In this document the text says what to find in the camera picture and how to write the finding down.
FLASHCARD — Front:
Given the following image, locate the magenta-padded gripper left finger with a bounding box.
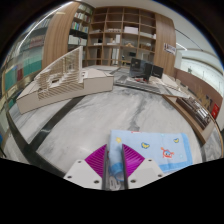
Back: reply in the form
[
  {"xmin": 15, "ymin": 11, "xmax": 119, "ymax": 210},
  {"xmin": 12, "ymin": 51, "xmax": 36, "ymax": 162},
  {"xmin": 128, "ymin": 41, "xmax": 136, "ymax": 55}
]
[{"xmin": 63, "ymin": 143, "xmax": 108, "ymax": 191}]

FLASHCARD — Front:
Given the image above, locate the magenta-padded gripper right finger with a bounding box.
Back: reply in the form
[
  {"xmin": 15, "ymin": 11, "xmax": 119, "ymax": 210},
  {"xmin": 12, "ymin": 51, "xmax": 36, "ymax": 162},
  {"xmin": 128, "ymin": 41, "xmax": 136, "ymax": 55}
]
[{"xmin": 121, "ymin": 143, "xmax": 165, "ymax": 191}]

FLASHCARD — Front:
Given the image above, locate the brown model on wooden board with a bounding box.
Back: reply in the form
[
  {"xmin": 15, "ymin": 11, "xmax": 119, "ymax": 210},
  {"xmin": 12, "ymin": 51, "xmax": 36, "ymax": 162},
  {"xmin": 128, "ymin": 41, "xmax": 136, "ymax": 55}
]
[{"xmin": 162, "ymin": 93, "xmax": 216, "ymax": 145}]

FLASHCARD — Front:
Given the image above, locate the beige stepped architectural model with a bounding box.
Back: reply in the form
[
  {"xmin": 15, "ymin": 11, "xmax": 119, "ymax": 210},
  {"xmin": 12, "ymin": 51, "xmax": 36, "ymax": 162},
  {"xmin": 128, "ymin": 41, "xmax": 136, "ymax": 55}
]
[{"xmin": 15, "ymin": 45, "xmax": 115, "ymax": 115}]

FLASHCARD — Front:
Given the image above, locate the red bin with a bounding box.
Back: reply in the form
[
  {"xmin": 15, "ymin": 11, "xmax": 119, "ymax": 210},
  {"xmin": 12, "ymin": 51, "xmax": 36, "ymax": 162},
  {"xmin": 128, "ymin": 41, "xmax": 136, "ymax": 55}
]
[{"xmin": 210, "ymin": 103, "xmax": 221, "ymax": 120}]

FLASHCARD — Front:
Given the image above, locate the glass-front bookshelf with books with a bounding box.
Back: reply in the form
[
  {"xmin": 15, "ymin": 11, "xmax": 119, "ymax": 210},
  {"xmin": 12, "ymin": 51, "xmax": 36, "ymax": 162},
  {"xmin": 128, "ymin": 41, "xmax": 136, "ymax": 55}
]
[{"xmin": 0, "ymin": 19, "xmax": 51, "ymax": 111}]

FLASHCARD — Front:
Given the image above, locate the wooden cubby shelf unit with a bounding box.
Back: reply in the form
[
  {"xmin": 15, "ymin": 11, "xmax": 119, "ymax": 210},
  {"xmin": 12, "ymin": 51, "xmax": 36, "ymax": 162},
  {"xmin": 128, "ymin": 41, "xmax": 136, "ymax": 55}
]
[{"xmin": 83, "ymin": 6, "xmax": 158, "ymax": 68}]

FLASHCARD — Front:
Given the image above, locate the wooden bookshelf with books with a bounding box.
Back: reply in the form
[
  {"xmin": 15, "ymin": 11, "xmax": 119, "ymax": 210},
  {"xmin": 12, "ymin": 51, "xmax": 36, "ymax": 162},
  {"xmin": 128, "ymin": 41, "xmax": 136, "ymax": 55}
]
[{"xmin": 67, "ymin": 3, "xmax": 94, "ymax": 52}]

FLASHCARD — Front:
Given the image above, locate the wall poster sign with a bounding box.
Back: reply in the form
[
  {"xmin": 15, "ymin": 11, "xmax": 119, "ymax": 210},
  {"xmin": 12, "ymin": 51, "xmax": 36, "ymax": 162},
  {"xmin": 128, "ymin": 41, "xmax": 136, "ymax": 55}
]
[{"xmin": 163, "ymin": 42, "xmax": 177, "ymax": 56}]

